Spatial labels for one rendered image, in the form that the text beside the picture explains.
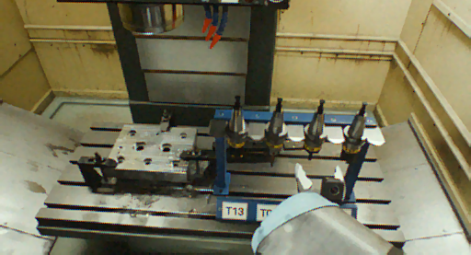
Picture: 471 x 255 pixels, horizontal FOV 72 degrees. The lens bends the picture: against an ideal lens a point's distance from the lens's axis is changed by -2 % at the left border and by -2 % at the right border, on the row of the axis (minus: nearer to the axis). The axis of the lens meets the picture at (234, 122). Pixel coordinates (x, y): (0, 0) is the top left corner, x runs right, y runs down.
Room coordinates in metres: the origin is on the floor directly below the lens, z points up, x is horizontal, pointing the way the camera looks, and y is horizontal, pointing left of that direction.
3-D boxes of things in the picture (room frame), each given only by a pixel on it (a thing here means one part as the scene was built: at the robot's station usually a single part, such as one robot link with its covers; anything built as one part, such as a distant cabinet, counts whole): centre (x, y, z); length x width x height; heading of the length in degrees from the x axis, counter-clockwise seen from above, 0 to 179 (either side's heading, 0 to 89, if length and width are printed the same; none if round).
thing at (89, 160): (0.77, 0.47, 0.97); 0.13 x 0.03 x 0.15; 86
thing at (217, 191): (0.76, 0.04, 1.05); 0.10 x 0.05 x 0.30; 176
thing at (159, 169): (0.86, 0.30, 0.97); 0.29 x 0.23 x 0.05; 86
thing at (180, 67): (1.26, 0.18, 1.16); 0.48 x 0.05 x 0.51; 86
